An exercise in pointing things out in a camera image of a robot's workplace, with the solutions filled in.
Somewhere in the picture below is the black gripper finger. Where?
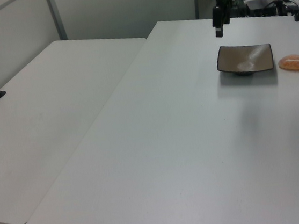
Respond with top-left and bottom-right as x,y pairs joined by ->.
209,5 -> 226,39
223,8 -> 232,25

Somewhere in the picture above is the square brown ceramic plate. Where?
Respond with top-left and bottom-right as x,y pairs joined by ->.
214,40 -> 276,81

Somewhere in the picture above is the orange bread roll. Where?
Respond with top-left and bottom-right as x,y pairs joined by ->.
277,53 -> 299,74

